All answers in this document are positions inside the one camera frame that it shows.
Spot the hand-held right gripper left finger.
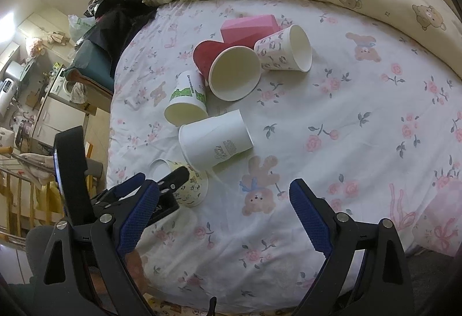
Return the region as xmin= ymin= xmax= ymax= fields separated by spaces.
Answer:
xmin=31 ymin=181 xmax=161 ymax=316

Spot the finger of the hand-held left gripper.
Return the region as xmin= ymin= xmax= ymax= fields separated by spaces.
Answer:
xmin=90 ymin=172 xmax=147 ymax=216
xmin=152 ymin=166 xmax=191 ymax=224

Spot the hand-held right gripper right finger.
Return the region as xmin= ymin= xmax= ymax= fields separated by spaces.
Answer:
xmin=289 ymin=178 xmax=414 ymax=316

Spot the small cartoon print paper cup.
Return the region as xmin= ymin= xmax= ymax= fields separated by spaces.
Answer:
xmin=150 ymin=159 xmax=209 ymax=207

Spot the plain white paper cup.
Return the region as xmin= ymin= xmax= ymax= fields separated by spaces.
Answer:
xmin=178 ymin=109 xmax=254 ymax=171

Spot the white cup with green band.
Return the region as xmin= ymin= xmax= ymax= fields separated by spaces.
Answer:
xmin=164 ymin=70 xmax=208 ymax=128

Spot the red paper cup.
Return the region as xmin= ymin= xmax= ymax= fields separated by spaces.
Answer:
xmin=193 ymin=40 xmax=262 ymax=102

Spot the large cartoon print paper cup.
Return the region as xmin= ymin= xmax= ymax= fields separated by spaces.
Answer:
xmin=254 ymin=25 xmax=313 ymax=73

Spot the pale cloth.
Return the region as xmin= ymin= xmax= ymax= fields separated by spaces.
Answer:
xmin=16 ymin=152 xmax=56 ymax=187

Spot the wooden railing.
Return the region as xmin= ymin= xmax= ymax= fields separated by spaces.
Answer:
xmin=0 ymin=146 xmax=62 ymax=244

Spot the white cabinet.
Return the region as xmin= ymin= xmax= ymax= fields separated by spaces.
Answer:
xmin=34 ymin=67 xmax=95 ymax=150

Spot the white appliance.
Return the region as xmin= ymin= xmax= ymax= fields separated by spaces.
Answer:
xmin=0 ymin=61 xmax=29 ymax=122

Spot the green cushioned chair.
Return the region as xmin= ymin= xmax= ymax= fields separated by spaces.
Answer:
xmin=65 ymin=40 xmax=116 ymax=112

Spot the floral bear print bedsheet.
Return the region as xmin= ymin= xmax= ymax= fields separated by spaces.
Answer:
xmin=107 ymin=0 xmax=462 ymax=315

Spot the white plastic bag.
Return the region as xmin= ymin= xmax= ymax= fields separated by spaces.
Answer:
xmin=68 ymin=14 xmax=95 ymax=40

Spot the pile of dark clothes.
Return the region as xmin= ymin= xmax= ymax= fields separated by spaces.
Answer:
xmin=74 ymin=0 xmax=157 ymax=80

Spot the pink box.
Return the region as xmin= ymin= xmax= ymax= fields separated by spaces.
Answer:
xmin=219 ymin=14 xmax=281 ymax=44

